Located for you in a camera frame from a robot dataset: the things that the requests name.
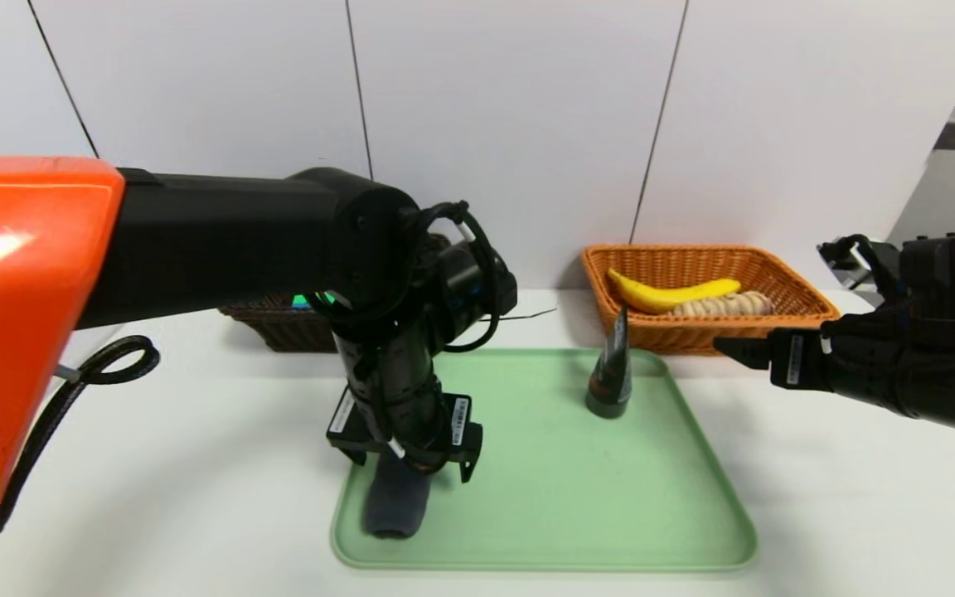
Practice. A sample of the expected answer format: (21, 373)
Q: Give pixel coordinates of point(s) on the dark grey towel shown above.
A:
(395, 506)

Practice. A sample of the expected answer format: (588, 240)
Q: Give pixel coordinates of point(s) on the dark wall fixture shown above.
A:
(950, 137)

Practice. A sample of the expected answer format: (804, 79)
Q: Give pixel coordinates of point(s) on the yellow banana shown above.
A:
(668, 296)

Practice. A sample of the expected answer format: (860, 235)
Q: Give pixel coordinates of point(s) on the dark brown wicker basket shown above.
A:
(278, 327)

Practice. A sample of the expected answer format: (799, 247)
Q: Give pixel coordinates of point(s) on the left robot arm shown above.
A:
(196, 240)

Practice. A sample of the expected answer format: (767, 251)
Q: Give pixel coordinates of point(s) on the light green plastic tray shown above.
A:
(577, 497)

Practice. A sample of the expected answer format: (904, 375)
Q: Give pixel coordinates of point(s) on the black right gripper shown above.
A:
(797, 358)

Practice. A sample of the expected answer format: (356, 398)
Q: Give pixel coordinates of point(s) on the orange wicker basket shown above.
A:
(710, 336)

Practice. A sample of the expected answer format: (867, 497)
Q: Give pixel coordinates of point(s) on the multicolour puzzle cube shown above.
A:
(303, 301)

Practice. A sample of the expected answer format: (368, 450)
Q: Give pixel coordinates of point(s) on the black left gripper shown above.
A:
(449, 424)

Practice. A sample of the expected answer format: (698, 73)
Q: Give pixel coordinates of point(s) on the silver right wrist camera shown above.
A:
(844, 264)

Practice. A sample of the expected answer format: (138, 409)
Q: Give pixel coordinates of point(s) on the black cosmetic tube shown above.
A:
(608, 390)

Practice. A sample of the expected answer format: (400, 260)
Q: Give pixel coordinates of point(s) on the striped twisted bread loaf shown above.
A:
(726, 305)

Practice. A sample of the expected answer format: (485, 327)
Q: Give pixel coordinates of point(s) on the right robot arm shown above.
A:
(942, 356)

